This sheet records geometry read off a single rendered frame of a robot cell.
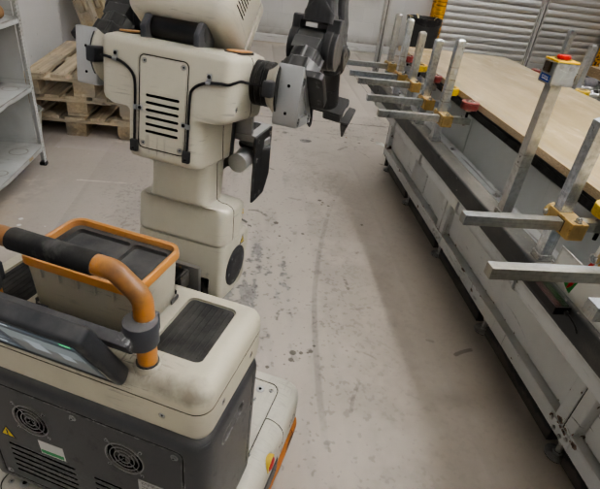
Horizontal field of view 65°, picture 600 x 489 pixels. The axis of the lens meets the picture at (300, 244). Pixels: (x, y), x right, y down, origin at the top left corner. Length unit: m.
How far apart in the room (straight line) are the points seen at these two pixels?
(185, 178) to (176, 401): 0.47
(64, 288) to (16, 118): 2.71
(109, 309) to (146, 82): 0.42
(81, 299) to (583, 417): 1.51
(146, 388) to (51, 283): 0.25
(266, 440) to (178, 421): 0.57
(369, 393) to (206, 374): 1.18
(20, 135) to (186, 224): 2.57
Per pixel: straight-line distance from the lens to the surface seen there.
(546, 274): 1.20
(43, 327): 0.72
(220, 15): 0.93
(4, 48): 3.44
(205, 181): 1.03
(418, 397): 1.97
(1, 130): 3.62
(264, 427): 1.41
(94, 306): 0.88
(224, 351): 0.84
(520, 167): 1.71
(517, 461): 1.95
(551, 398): 1.97
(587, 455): 1.86
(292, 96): 0.92
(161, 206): 1.12
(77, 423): 1.02
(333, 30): 1.04
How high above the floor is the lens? 1.41
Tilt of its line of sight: 32 degrees down
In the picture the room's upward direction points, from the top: 8 degrees clockwise
